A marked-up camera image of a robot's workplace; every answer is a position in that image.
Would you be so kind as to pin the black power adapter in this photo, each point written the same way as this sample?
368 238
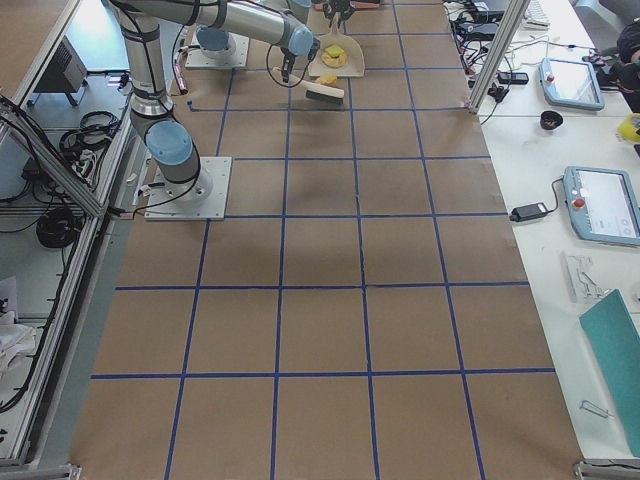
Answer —
528 212

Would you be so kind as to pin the aluminium frame post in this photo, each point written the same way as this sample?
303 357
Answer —
508 26

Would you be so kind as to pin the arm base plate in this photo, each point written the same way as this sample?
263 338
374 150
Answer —
234 57
207 199

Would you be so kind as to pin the teach pendant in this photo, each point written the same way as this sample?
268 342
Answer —
602 206
571 84

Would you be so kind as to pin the white hand brush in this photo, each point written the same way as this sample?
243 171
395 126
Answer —
312 90

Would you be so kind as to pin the beige plastic dustpan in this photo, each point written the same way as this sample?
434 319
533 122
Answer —
355 66

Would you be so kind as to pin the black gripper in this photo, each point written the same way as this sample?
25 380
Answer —
338 6
287 62

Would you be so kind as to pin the teal folder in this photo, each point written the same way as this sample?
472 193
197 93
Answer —
614 341

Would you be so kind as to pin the yellow-brown bread roll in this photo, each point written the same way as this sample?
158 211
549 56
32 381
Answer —
329 80

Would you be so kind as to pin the yellow green sponge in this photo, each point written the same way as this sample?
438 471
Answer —
334 50

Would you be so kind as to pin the near teach pendant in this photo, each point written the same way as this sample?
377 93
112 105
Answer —
602 206

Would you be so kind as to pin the far teach pendant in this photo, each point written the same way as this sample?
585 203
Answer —
571 84

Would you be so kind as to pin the golden croissant bread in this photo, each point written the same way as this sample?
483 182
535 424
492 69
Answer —
334 63

